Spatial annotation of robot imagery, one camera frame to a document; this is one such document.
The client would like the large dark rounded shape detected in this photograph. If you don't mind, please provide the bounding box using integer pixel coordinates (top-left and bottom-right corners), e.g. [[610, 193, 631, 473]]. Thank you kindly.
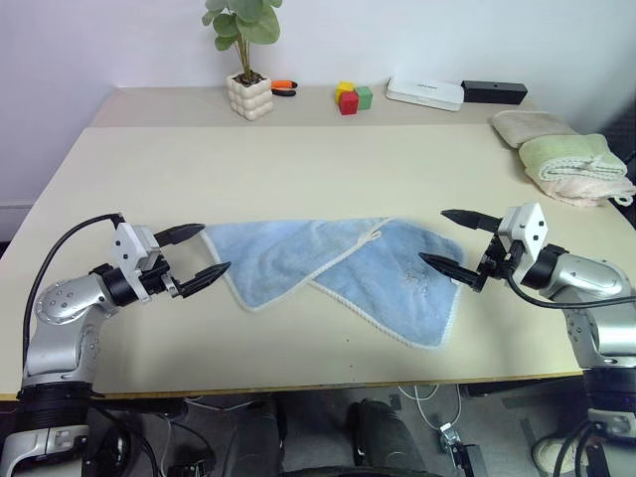
[[345, 397, 443, 477]]

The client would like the small metal clamp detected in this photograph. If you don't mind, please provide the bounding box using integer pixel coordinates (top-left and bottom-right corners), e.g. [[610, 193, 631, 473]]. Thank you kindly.
[[436, 421, 461, 456]]

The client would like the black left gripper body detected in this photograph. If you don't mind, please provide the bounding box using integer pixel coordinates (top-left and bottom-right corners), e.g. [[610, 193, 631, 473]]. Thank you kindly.
[[138, 256, 183, 299]]

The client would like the light blue towel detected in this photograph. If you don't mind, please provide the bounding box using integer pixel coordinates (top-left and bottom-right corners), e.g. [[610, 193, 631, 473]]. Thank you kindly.
[[200, 216, 466, 352]]

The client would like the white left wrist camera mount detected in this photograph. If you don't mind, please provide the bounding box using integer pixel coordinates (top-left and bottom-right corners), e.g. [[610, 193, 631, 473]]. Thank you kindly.
[[109, 223, 168, 302]]

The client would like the green folded towel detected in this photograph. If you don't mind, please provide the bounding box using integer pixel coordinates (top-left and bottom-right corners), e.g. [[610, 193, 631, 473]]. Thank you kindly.
[[519, 132, 629, 183]]

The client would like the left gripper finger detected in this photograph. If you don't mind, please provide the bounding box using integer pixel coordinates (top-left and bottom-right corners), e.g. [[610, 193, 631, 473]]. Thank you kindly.
[[176, 261, 233, 300], [152, 224, 207, 247]]

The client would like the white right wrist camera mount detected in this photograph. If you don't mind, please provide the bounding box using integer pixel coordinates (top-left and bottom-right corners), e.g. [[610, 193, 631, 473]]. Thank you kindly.
[[496, 201, 554, 280]]

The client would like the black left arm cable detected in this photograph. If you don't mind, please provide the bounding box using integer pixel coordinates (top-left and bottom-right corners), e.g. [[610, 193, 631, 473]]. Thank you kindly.
[[22, 213, 125, 362]]

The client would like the white flat box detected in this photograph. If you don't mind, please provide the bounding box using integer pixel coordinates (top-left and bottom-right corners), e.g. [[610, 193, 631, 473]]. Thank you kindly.
[[386, 76, 466, 113]]

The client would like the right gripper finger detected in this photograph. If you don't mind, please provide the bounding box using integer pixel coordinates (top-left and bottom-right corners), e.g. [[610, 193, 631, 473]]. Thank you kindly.
[[417, 251, 487, 295], [440, 209, 501, 232]]

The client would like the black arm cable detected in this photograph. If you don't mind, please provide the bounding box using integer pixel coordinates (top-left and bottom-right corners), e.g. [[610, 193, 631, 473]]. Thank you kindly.
[[505, 240, 636, 310], [22, 213, 125, 362]]

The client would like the black metal bracket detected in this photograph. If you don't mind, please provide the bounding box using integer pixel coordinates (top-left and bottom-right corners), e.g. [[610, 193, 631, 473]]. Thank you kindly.
[[449, 443, 486, 477]]

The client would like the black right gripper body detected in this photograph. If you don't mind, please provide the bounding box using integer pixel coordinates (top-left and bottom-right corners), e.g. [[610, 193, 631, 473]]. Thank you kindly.
[[478, 231, 524, 281]]

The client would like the black chair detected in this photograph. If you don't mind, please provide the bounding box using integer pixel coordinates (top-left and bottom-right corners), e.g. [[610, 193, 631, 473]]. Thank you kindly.
[[598, 106, 636, 230]]

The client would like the green plant in white pot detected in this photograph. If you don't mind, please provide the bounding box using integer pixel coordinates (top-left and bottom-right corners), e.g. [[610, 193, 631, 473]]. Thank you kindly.
[[201, 0, 283, 122]]

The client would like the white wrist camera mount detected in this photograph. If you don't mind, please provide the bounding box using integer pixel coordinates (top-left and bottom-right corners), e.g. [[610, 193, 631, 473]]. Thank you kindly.
[[109, 223, 168, 302], [496, 201, 554, 280]]

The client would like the black rectangular box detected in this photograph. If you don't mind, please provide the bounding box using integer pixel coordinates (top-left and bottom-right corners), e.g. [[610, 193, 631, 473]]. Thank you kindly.
[[460, 79, 529, 105]]

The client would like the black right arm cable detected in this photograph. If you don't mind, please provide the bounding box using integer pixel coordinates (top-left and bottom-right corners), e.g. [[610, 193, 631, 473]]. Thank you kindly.
[[505, 240, 636, 310]]

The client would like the beige folded towel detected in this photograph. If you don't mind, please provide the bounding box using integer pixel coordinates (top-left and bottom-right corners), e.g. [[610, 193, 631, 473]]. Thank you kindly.
[[491, 109, 578, 149]]

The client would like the white thin cable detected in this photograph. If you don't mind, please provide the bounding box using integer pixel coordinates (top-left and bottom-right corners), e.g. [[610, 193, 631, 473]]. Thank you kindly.
[[396, 383, 464, 429]]

